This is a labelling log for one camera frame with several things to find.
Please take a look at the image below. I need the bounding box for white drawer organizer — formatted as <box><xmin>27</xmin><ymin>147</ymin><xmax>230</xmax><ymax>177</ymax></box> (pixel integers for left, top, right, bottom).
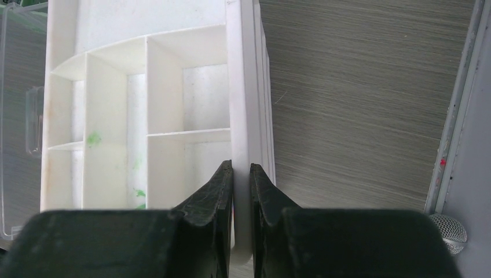
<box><xmin>40</xmin><ymin>1</ymin><xmax>276</xmax><ymax>265</ymax></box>

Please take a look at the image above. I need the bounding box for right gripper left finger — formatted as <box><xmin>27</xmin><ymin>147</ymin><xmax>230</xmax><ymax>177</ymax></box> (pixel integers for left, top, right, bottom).
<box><xmin>1</xmin><ymin>160</ymin><xmax>233</xmax><ymax>277</ymax></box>

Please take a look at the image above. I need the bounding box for silver mesh microphone head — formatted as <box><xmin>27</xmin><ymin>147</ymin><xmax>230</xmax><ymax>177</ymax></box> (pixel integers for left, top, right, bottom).
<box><xmin>429</xmin><ymin>214</ymin><xmax>468</xmax><ymax>255</ymax></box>

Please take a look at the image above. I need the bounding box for clear plastic drawer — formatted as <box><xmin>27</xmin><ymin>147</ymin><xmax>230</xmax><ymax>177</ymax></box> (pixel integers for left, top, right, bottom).
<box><xmin>1</xmin><ymin>1</ymin><xmax>47</xmax><ymax>241</ymax></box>

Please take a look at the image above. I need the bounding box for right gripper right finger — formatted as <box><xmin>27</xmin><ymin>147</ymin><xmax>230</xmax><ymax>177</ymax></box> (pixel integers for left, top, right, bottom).
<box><xmin>250</xmin><ymin>164</ymin><xmax>460</xmax><ymax>277</ymax></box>

